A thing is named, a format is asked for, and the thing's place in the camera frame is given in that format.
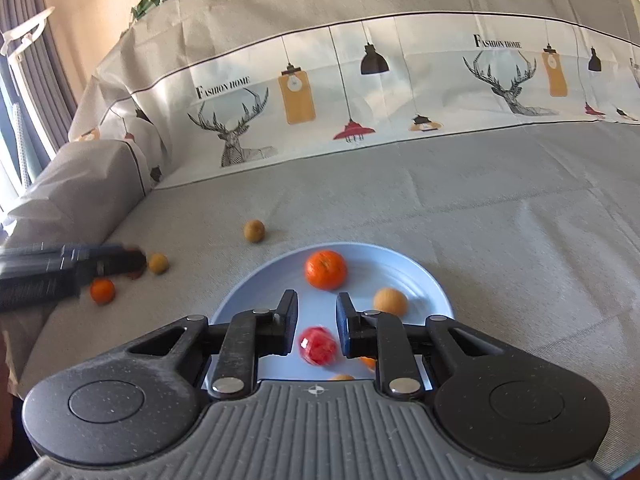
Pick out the orange tangerine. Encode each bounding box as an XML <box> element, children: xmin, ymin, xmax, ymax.
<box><xmin>304</xmin><ymin>249</ymin><xmax>348</xmax><ymax>290</ymax></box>
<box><xmin>360</xmin><ymin>356</ymin><xmax>376</xmax><ymax>370</ymax></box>
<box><xmin>89</xmin><ymin>278</ymin><xmax>116</xmax><ymax>306</ymax></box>

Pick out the small brown round fruit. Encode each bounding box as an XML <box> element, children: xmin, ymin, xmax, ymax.
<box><xmin>372</xmin><ymin>287</ymin><xmax>409</xmax><ymax>318</ymax></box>
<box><xmin>146</xmin><ymin>252</ymin><xmax>170</xmax><ymax>275</ymax></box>
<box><xmin>330</xmin><ymin>374</ymin><xmax>354</xmax><ymax>382</ymax></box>
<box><xmin>243</xmin><ymin>219</ymin><xmax>266</xmax><ymax>244</ymax></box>

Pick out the red round fruit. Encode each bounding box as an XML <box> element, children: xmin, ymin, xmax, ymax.
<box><xmin>126</xmin><ymin>246</ymin><xmax>148</xmax><ymax>280</ymax></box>
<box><xmin>298</xmin><ymin>326</ymin><xmax>337</xmax><ymax>366</ymax></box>

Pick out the left hand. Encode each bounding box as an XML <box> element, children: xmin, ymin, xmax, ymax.
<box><xmin>0</xmin><ymin>337</ymin><xmax>13</xmax><ymax>463</ymax></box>

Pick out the light blue plate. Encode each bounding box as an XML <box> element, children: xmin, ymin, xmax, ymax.
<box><xmin>210</xmin><ymin>243</ymin><xmax>454</xmax><ymax>382</ymax></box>

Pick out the grey curtain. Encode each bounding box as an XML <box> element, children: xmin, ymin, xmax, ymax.
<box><xmin>0</xmin><ymin>0</ymin><xmax>79</xmax><ymax>212</ymax></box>

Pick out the grey patterned sofa cover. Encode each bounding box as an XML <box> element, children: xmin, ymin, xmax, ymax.
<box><xmin>1</xmin><ymin>0</ymin><xmax>639</xmax><ymax>471</ymax></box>

